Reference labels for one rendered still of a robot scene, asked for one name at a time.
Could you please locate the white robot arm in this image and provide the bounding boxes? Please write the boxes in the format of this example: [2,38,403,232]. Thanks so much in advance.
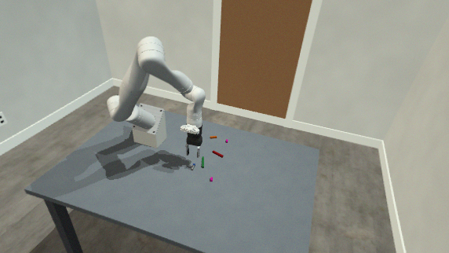
[107,36,206,129]

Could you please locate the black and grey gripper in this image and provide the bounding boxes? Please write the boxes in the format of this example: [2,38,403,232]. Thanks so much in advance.
[181,117,203,158]

